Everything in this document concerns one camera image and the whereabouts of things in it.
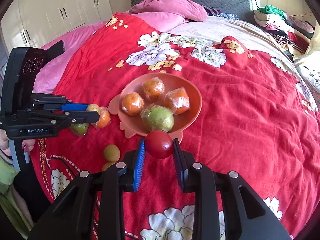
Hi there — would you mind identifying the person's left hand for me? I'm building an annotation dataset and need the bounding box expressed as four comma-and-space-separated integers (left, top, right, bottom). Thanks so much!
0, 131, 36, 158

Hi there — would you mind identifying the pink quilt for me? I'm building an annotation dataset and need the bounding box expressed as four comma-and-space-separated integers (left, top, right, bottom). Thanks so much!
32, 12, 189, 94

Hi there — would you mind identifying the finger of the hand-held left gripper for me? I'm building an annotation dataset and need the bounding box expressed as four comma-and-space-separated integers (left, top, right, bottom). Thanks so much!
31, 93, 98, 113
24, 109, 101, 132

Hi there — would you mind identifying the plastic-wrapped orange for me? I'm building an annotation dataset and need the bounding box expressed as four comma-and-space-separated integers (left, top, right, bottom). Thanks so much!
142, 78, 165, 100
91, 107, 111, 130
121, 93, 145, 117
165, 87, 190, 115

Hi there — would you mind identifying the plastic-wrapped green fruit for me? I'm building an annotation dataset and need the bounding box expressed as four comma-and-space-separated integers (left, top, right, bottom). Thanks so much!
69, 123, 90, 137
140, 105, 174, 133

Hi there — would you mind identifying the white wardrobe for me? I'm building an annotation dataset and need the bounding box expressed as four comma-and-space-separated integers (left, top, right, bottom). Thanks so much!
0, 0, 113, 55

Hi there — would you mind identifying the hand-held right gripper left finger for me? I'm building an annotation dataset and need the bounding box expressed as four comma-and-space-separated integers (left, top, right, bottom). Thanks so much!
27, 139, 147, 240

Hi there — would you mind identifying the green knit garment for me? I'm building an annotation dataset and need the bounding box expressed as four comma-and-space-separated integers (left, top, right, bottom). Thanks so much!
259, 5, 287, 20

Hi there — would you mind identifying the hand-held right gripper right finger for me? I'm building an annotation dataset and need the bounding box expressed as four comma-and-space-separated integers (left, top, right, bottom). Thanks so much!
172, 138, 292, 240

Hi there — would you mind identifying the pile of folded clothes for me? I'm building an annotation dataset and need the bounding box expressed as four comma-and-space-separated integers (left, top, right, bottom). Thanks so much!
254, 5, 315, 55

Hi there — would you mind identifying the red floral blanket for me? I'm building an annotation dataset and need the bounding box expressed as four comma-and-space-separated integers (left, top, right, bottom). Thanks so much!
30, 12, 320, 240

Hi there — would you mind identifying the striped purple pillow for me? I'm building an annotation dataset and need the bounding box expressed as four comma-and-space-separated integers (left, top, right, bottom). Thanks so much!
204, 6, 223, 17

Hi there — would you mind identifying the pink plastic bowl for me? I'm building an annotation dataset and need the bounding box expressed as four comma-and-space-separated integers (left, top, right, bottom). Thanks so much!
109, 73, 202, 138

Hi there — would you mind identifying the pink pillow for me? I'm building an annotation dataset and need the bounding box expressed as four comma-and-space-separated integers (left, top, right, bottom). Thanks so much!
127, 0, 208, 22

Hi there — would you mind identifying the red tomato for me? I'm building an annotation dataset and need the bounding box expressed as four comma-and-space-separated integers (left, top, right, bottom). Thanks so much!
144, 130, 173, 159

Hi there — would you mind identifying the beige blanket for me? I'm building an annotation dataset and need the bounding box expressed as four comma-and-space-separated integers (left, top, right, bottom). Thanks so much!
169, 16, 300, 80

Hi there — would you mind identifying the cream curtain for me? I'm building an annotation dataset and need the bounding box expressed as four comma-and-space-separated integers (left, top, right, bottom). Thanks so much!
292, 22, 320, 90

